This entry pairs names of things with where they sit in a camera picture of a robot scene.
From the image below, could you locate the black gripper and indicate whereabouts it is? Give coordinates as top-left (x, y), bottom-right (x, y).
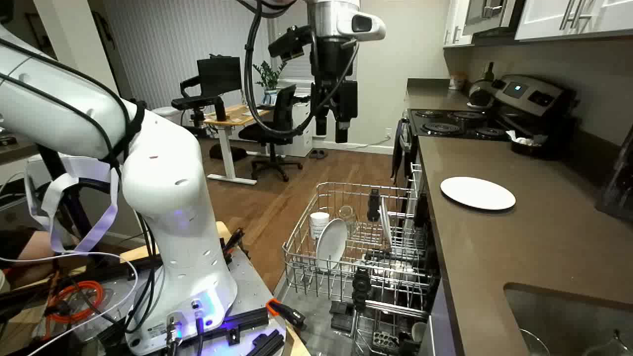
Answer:
top-left (311, 37), bottom-right (362, 146)

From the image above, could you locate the white dinner plate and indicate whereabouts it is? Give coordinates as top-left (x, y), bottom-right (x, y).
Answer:
top-left (313, 215), bottom-right (350, 271)

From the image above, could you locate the white plate with rim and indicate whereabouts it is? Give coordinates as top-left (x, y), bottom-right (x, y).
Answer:
top-left (378, 210), bottom-right (396, 249)

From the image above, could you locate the white plate on brown counter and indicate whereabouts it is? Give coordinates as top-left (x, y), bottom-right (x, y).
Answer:
top-left (439, 174), bottom-right (519, 213)

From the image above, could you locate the open dishwasher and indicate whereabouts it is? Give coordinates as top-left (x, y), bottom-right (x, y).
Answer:
top-left (271, 160), bottom-right (459, 356)

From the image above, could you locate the green potted plant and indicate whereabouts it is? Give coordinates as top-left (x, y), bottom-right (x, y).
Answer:
top-left (252, 57), bottom-right (287, 109)

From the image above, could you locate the dark bottle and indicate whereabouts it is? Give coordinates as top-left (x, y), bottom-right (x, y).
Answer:
top-left (366, 188), bottom-right (384, 223)

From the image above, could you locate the white cup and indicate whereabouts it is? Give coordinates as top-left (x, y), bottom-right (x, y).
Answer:
top-left (309, 210), bottom-right (333, 241)

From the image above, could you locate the wooden desk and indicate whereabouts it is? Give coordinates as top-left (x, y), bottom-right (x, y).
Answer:
top-left (200, 101), bottom-right (277, 188)

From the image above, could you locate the black and steel stove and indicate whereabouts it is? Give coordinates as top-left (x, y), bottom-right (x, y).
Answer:
top-left (390, 73), bottom-right (582, 194)

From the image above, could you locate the black armrest office chair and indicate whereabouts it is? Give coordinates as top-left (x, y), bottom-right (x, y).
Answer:
top-left (170, 53), bottom-right (246, 134)

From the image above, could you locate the black kettle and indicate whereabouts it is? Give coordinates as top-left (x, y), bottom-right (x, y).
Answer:
top-left (465, 61), bottom-right (507, 111)

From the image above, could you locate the narrow white upper cabinet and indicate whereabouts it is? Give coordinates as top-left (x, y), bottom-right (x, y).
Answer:
top-left (441, 0), bottom-right (475, 49)

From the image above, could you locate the black tray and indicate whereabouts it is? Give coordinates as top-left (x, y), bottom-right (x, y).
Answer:
top-left (505, 126), bottom-right (558, 160)

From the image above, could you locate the black mounting bar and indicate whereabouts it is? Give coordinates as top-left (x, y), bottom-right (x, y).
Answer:
top-left (244, 328), bottom-right (287, 356)
top-left (216, 306), bottom-right (271, 338)

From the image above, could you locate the white under sink cabinet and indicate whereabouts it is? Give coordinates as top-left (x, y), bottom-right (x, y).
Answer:
top-left (426, 279), bottom-right (465, 356)

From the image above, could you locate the black stand pole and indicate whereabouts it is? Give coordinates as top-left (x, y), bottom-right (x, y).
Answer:
top-left (34, 142), bottom-right (95, 243)

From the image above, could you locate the clear drinking glass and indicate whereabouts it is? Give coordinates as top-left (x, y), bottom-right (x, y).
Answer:
top-left (519, 326), bottom-right (554, 356)
top-left (582, 330), bottom-right (633, 356)

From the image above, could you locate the steel kitchen sink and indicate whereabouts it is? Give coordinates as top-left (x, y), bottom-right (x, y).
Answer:
top-left (503, 281), bottom-right (633, 356)

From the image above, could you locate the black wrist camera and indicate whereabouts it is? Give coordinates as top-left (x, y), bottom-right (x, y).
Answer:
top-left (267, 24), bottom-right (317, 61)

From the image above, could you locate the white wire dishwasher rack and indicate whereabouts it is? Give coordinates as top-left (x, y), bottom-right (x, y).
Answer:
top-left (281, 180), bottom-right (441, 320)

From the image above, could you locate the white upper cabinet with handles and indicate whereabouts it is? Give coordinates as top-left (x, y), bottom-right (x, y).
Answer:
top-left (513, 0), bottom-right (633, 43)

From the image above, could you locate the white purple strap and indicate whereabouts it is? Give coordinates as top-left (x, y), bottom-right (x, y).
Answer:
top-left (38, 156), bottom-right (125, 259)

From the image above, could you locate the orange cable coil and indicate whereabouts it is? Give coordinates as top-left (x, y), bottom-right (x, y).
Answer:
top-left (44, 279), bottom-right (109, 326)

